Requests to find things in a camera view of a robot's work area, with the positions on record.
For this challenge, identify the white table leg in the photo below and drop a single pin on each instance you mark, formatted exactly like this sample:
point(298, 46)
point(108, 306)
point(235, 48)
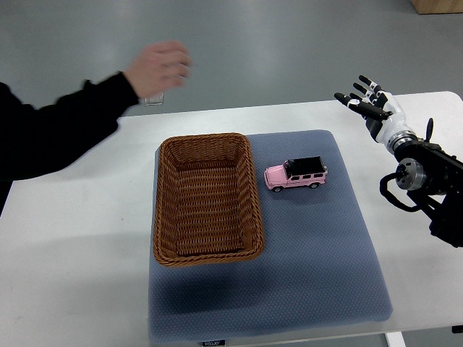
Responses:
point(395, 339)

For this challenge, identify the blue grey foam mat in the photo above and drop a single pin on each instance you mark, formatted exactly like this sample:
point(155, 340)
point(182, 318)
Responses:
point(318, 269)

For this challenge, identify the person's bare hand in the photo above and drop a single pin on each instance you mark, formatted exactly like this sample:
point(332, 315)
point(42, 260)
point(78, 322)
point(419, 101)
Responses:
point(159, 67)

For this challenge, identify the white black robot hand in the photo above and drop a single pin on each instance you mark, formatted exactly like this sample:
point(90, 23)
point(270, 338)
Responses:
point(384, 117)

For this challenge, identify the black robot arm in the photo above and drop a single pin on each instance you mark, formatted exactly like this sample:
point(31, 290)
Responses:
point(426, 179)

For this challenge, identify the brown wicker basket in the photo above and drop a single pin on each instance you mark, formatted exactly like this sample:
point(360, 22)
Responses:
point(207, 208)

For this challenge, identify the lower floor socket plate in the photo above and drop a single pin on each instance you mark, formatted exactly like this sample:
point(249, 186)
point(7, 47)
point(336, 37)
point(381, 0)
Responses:
point(155, 100)

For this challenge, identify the pink toy car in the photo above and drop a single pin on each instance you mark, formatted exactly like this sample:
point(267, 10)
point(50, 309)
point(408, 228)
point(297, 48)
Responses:
point(295, 173)

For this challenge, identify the wooden box corner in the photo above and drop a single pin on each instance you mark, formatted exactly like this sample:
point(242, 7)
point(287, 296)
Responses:
point(437, 6)

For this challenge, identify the black sleeved forearm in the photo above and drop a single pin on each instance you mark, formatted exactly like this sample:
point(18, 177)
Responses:
point(39, 141)

